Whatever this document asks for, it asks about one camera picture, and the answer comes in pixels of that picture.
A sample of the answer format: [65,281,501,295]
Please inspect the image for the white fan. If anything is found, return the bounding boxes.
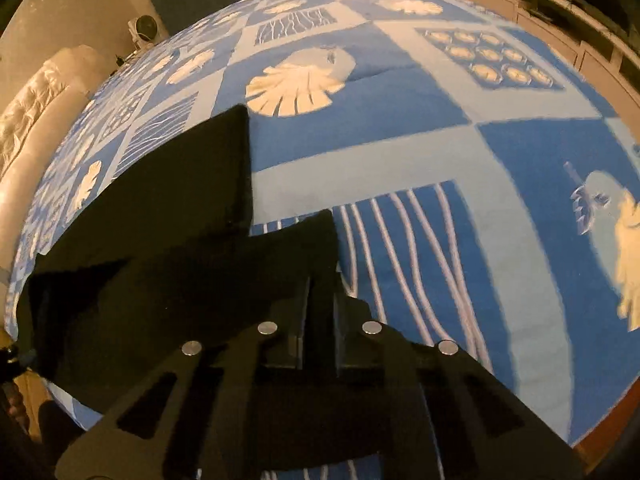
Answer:
[127,14,164,52]

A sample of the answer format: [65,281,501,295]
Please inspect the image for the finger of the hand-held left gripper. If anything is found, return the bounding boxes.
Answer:
[0,331,24,377]

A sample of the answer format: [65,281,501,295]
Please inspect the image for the blue printed blanket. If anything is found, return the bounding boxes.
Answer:
[9,0,640,480]

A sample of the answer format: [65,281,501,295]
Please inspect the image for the white cabinet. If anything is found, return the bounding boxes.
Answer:
[399,0,640,111]

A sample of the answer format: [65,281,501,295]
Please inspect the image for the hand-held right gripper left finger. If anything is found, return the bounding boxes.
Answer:
[55,278,312,480]

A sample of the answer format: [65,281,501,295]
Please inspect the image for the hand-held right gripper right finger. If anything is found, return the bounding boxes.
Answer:
[332,290,587,480]

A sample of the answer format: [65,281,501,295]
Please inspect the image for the black pants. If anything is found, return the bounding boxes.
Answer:
[17,104,437,472]

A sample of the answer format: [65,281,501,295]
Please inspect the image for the white tufted headboard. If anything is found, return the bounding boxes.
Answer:
[0,44,115,281]

